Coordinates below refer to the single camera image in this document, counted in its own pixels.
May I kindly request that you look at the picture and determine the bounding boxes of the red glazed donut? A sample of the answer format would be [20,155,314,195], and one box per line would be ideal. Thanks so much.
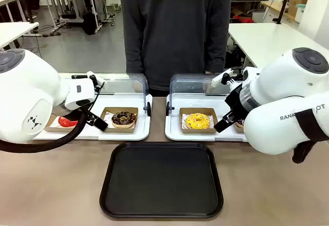
[58,115,79,129]

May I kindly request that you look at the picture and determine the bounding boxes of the clear display case lid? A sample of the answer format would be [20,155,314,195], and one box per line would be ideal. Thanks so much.
[97,73,152,116]
[166,73,233,116]

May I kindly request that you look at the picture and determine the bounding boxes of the white display case base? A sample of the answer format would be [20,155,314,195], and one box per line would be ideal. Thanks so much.
[32,93,153,142]
[164,93,249,143]

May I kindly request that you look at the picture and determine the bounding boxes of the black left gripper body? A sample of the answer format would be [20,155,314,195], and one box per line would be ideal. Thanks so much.
[60,105,86,119]

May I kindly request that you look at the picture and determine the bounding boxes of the black backpack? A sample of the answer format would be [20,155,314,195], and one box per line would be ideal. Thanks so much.
[82,11,98,36]

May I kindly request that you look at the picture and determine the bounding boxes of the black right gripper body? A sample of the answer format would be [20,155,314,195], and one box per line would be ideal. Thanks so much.
[224,83,248,115]

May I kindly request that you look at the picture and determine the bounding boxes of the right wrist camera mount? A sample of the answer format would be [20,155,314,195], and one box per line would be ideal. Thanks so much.
[211,67,244,88]

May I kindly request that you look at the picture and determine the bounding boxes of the black serving tray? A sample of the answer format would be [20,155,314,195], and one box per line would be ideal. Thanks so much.
[99,141,224,220]

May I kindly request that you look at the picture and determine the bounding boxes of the red cloth item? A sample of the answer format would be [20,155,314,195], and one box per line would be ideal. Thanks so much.
[232,15,253,24]

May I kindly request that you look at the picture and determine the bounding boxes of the brown cardboard donut tray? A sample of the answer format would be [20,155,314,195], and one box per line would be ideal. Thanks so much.
[99,107,139,134]
[179,107,219,135]
[44,113,79,133]
[234,121,247,134]

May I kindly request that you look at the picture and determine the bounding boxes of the yellow sprinkled donut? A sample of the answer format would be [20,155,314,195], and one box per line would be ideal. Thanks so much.
[185,112,212,130]

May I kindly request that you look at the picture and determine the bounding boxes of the large white side table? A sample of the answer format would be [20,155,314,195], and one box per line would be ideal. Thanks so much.
[227,22,313,69]

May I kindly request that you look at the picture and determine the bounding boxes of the chocolate donut with nuts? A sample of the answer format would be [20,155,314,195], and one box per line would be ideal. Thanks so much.
[111,110,137,129]

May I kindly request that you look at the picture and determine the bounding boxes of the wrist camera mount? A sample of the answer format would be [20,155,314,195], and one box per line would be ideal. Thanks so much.
[211,67,244,88]
[71,71,106,93]

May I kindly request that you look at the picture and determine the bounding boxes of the black strapped cable bundle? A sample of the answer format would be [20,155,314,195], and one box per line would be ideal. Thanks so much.
[291,108,329,164]

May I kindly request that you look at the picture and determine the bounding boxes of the brown cardboard box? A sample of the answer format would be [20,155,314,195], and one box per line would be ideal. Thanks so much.
[289,0,312,16]

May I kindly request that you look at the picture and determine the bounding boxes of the black braided cable sleeve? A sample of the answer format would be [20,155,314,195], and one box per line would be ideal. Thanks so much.
[0,109,87,153]

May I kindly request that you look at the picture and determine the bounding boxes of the person in dark sweater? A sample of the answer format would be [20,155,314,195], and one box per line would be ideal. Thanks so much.
[118,0,233,97]

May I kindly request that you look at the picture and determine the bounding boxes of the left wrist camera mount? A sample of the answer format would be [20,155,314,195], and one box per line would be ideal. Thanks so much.
[71,71,106,93]

